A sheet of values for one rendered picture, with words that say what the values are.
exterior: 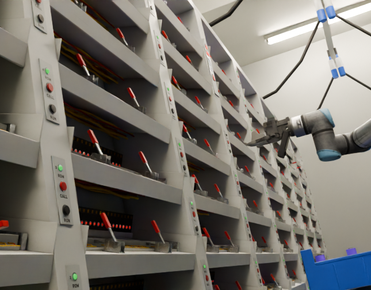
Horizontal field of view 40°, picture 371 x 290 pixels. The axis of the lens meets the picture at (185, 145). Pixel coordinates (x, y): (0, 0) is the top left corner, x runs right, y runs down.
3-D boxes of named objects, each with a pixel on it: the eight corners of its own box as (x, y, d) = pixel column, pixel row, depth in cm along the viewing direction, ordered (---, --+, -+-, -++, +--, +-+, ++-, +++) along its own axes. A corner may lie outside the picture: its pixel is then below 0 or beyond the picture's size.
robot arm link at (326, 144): (350, 154, 208) (341, 126, 211) (325, 158, 205) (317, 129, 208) (340, 160, 216) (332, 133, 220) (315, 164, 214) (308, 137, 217)
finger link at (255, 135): (244, 134, 226) (264, 129, 223) (247, 147, 224) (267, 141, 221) (242, 133, 223) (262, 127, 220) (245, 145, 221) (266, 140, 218)
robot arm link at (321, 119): (335, 125, 208) (328, 103, 211) (305, 134, 212) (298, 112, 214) (336, 130, 217) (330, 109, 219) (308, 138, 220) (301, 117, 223)
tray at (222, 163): (229, 175, 220) (231, 154, 222) (180, 149, 164) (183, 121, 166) (186, 173, 227) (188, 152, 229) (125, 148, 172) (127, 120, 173)
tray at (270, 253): (279, 262, 274) (280, 236, 276) (255, 264, 218) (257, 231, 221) (243, 258, 281) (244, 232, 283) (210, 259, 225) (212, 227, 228)
